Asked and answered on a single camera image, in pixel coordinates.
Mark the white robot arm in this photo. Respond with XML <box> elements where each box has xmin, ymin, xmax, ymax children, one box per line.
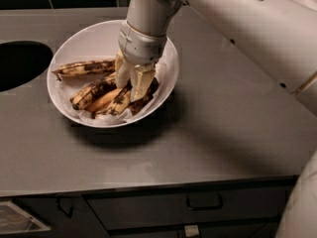
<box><xmin>118</xmin><ymin>0</ymin><xmax>317</xmax><ymax>115</ymax></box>

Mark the small white drawer label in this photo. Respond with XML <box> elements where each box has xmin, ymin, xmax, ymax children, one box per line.
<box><xmin>184</xmin><ymin>225</ymin><xmax>200</xmax><ymax>238</ymax></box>

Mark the black cabinet handle left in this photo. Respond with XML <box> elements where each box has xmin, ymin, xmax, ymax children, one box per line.
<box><xmin>55</xmin><ymin>197</ymin><xmax>73</xmax><ymax>218</ymax></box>

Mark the orange unspotted banana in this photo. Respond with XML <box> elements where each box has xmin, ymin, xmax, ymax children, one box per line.
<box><xmin>85</xmin><ymin>88</ymin><xmax>121</xmax><ymax>113</ymax></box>

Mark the dark drawer front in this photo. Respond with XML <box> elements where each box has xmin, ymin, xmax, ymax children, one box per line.
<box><xmin>85</xmin><ymin>184</ymin><xmax>293</xmax><ymax>233</ymax></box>

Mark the spotted banana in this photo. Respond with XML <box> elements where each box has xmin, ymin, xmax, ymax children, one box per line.
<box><xmin>69</xmin><ymin>72</ymin><xmax>116</xmax><ymax>110</ymax></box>
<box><xmin>53</xmin><ymin>59</ymin><xmax>115</xmax><ymax>80</ymax></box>
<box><xmin>95</xmin><ymin>83</ymin><xmax>132</xmax><ymax>116</ymax></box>

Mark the black drawer handle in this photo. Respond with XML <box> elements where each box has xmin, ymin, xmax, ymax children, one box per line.
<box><xmin>185</xmin><ymin>195</ymin><xmax>224</xmax><ymax>211</ymax></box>

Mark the dark round sink hole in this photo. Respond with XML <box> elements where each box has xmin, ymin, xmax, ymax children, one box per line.
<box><xmin>0</xmin><ymin>41</ymin><xmax>53</xmax><ymax>91</ymax></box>

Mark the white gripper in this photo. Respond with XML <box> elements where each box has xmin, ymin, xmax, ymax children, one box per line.
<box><xmin>115</xmin><ymin>21</ymin><xmax>167</xmax><ymax>102</ymax></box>

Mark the right dark banana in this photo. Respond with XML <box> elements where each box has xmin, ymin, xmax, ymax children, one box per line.
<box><xmin>128</xmin><ymin>78</ymin><xmax>159</xmax><ymax>116</ymax></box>

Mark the large white bowl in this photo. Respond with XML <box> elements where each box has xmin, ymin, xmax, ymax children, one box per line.
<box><xmin>46</xmin><ymin>19</ymin><xmax>181</xmax><ymax>129</ymax></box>

